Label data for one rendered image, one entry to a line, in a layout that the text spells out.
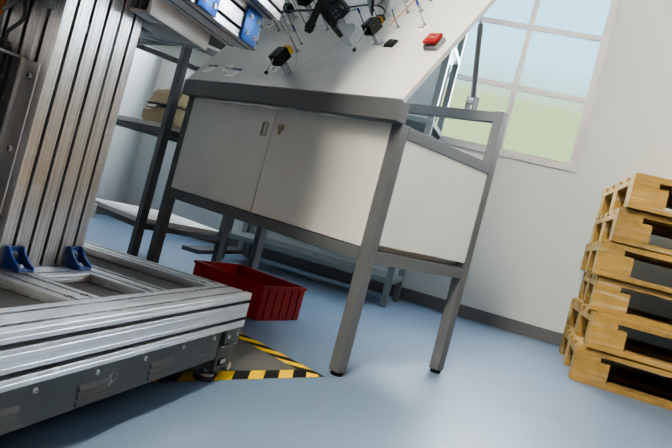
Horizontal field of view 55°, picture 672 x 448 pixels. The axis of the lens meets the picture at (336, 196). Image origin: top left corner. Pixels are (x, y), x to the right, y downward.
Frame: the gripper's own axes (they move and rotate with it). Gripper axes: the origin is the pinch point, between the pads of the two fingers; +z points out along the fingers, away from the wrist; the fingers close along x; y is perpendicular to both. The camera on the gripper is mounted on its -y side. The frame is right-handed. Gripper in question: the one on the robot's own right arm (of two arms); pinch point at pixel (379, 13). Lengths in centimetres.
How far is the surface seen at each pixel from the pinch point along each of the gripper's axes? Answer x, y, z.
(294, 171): 8, -39, 49
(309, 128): 6.5, -31.3, 35.3
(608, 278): -44, 100, 133
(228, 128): 51, -36, 41
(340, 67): 5.5, -15.4, 16.8
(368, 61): -4.3, -11.1, 14.7
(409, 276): 103, 122, 191
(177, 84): 90, -34, 27
